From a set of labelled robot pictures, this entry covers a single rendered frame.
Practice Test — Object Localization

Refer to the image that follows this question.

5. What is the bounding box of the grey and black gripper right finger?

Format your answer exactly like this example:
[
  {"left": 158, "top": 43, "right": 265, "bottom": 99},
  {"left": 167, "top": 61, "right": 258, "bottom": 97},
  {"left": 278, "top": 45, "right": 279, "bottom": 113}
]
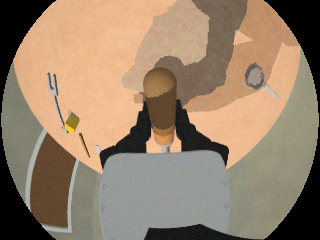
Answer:
[{"left": 175, "top": 99, "right": 229, "bottom": 167}]

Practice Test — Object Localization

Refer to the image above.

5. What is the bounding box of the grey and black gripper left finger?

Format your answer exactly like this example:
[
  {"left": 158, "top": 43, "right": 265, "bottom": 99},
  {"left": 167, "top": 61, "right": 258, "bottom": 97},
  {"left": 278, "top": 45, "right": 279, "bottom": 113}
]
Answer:
[{"left": 99, "top": 101, "right": 152, "bottom": 170}]

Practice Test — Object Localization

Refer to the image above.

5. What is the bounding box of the grey spoon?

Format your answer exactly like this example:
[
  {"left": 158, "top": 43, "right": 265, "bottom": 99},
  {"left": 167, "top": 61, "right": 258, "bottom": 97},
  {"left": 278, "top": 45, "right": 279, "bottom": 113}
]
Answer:
[{"left": 244, "top": 65, "right": 279, "bottom": 100}]

